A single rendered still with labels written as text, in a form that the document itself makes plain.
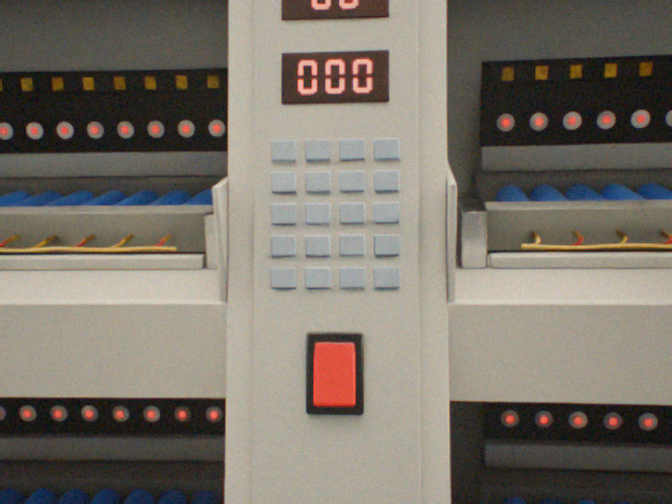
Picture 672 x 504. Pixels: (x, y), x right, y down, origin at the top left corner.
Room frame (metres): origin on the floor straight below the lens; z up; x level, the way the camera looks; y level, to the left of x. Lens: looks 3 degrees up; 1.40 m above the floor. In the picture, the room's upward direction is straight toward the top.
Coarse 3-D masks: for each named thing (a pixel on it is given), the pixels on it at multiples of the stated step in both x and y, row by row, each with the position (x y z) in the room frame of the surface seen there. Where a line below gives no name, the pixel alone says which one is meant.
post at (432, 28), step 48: (240, 0) 0.33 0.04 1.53; (432, 0) 0.32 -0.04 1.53; (240, 48) 0.33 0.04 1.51; (432, 48) 0.32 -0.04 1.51; (240, 96) 0.33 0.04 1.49; (432, 96) 0.32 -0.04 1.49; (240, 144) 0.33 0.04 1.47; (432, 144) 0.32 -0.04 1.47; (240, 192) 0.33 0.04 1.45; (432, 192) 0.32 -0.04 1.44; (240, 240) 0.33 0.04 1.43; (432, 240) 0.32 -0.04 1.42; (240, 288) 0.33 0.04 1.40; (432, 288) 0.32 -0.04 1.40; (240, 336) 0.33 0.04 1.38; (432, 336) 0.32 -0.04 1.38; (240, 384) 0.33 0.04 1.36; (432, 384) 0.32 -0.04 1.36; (240, 432) 0.33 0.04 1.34; (432, 432) 0.32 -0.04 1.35; (240, 480) 0.33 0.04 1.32; (432, 480) 0.32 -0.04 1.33
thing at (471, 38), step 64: (192, 0) 0.54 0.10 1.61; (448, 0) 0.52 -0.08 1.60; (512, 0) 0.52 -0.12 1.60; (576, 0) 0.51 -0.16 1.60; (640, 0) 0.51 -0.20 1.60; (0, 64) 0.55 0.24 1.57; (64, 64) 0.54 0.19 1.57; (128, 64) 0.54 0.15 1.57; (192, 64) 0.54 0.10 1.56; (448, 64) 0.52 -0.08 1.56; (448, 128) 0.52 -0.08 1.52
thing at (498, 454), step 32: (512, 416) 0.49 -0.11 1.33; (544, 416) 0.48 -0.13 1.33; (576, 416) 0.48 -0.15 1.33; (608, 416) 0.48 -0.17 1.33; (640, 416) 0.48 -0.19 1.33; (512, 448) 0.49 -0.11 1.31; (544, 448) 0.49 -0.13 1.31; (576, 448) 0.48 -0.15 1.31; (608, 448) 0.48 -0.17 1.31; (640, 448) 0.48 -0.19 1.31; (480, 480) 0.48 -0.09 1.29; (512, 480) 0.48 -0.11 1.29; (544, 480) 0.48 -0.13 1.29; (576, 480) 0.48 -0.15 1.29; (608, 480) 0.48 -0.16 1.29; (640, 480) 0.48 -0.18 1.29
